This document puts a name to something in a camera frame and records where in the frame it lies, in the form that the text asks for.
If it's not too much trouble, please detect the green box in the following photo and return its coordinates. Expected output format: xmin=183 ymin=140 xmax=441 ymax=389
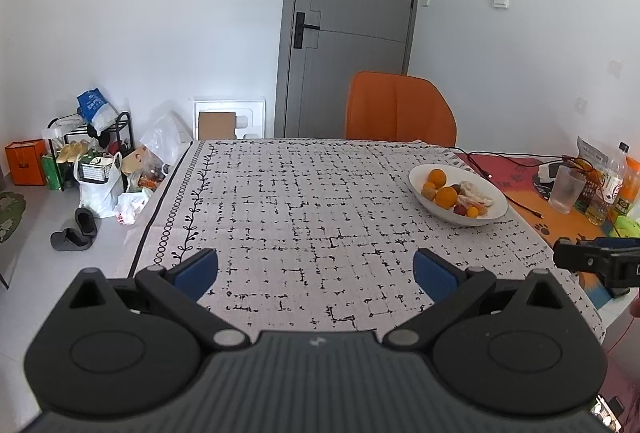
xmin=41 ymin=153 xmax=66 ymax=192

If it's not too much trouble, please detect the brown paper bag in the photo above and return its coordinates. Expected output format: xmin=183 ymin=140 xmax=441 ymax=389
xmin=121 ymin=148 xmax=151 ymax=174

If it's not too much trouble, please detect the white and red plastic bag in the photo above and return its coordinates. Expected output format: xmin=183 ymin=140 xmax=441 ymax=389
xmin=114 ymin=190 xmax=151 ymax=225

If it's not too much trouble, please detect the dark grey slipper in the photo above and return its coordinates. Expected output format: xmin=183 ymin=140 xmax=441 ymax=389
xmin=50 ymin=228 xmax=94 ymax=253
xmin=75 ymin=207 xmax=99 ymax=237

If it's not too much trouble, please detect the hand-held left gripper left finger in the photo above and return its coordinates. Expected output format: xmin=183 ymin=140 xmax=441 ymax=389
xmin=67 ymin=248 xmax=252 ymax=355

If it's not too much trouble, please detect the black cable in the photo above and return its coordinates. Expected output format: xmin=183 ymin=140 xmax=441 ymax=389
xmin=504 ymin=193 xmax=546 ymax=218
xmin=452 ymin=150 xmax=568 ymax=179

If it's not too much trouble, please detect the white charger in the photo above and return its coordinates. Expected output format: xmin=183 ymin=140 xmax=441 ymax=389
xmin=537 ymin=163 xmax=569 ymax=184

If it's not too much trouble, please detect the white bowl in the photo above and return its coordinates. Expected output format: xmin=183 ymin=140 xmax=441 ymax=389
xmin=409 ymin=164 xmax=510 ymax=228

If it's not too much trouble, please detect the peeled orange piece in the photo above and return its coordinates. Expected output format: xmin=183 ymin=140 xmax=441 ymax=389
xmin=460 ymin=181 xmax=495 ymax=206
xmin=457 ymin=196 xmax=489 ymax=214

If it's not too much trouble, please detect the red orange paw-print mat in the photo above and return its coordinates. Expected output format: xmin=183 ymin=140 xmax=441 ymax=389
xmin=452 ymin=152 xmax=640 ymax=311

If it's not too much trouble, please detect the bag of groceries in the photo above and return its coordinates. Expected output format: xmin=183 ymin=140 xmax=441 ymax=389
xmin=127 ymin=163 xmax=169 ymax=194

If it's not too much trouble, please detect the brown cardboard sheet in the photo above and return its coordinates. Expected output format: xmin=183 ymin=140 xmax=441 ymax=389
xmin=198 ymin=112 xmax=237 ymax=140

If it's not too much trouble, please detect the pair of yellow slippers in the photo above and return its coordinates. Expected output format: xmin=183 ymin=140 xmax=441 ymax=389
xmin=55 ymin=140 xmax=92 ymax=162

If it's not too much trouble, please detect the clear plastic bottle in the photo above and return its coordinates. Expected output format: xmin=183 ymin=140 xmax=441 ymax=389
xmin=585 ymin=142 xmax=629 ymax=227

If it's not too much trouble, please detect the black shoe rack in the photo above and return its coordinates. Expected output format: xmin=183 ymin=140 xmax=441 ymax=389
xmin=47 ymin=111 xmax=134 ymax=174

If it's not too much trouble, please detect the orange box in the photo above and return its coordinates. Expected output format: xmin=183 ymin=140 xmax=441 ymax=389
xmin=5 ymin=139 xmax=49 ymax=186

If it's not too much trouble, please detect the black door handle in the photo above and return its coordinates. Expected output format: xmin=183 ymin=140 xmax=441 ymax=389
xmin=292 ymin=12 xmax=321 ymax=50

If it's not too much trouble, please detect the red cable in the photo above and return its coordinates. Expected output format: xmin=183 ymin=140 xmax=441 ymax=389
xmin=604 ymin=302 xmax=640 ymax=355

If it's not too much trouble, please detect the green rug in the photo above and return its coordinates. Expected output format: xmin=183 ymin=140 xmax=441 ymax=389
xmin=0 ymin=191 xmax=27 ymax=244

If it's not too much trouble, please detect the clear plastic cup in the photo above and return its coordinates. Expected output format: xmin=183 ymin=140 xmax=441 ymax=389
xmin=548 ymin=165 xmax=587 ymax=214

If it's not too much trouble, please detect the white foam packaging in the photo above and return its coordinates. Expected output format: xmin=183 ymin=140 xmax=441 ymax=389
xmin=191 ymin=98 xmax=267 ymax=142

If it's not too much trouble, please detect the clear plastic bag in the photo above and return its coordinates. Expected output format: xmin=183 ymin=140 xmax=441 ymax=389
xmin=140 ymin=113 xmax=194 ymax=166

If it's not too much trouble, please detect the silver snack bag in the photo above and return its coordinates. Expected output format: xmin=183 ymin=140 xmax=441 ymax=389
xmin=575 ymin=136 xmax=609 ymax=174

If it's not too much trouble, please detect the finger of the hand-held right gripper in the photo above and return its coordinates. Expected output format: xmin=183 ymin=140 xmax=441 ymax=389
xmin=552 ymin=236 xmax=621 ymax=275

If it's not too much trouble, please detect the blue and white bag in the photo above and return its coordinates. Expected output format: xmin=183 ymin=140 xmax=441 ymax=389
xmin=76 ymin=87 xmax=117 ymax=133

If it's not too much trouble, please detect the black-patterned white tablecloth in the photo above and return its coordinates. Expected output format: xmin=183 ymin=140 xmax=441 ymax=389
xmin=107 ymin=138 xmax=607 ymax=350

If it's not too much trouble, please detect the orange juice bottle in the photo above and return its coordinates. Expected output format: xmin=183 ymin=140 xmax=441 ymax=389
xmin=607 ymin=156 xmax=640 ymax=219

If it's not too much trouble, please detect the grey door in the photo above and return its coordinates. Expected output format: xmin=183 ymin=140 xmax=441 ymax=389
xmin=274 ymin=0 xmax=426 ymax=140

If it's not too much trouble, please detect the orange chair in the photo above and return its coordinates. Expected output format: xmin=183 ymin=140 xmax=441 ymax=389
xmin=345 ymin=72 xmax=458 ymax=148

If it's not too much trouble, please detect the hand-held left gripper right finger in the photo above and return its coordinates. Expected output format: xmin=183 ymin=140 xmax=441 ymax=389
xmin=382 ymin=248 xmax=574 ymax=357

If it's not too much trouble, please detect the green plastic wrapper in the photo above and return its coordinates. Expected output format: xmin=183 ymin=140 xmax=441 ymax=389
xmin=612 ymin=215 xmax=640 ymax=239

